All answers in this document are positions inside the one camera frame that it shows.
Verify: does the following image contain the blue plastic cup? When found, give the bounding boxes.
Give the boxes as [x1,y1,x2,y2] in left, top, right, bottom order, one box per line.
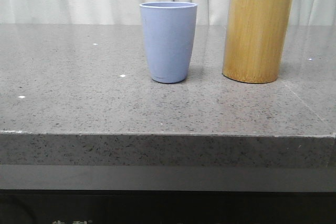
[140,2,197,83]

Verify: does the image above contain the bamboo cylinder holder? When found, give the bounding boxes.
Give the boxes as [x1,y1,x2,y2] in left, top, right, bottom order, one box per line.
[223,0,292,84]

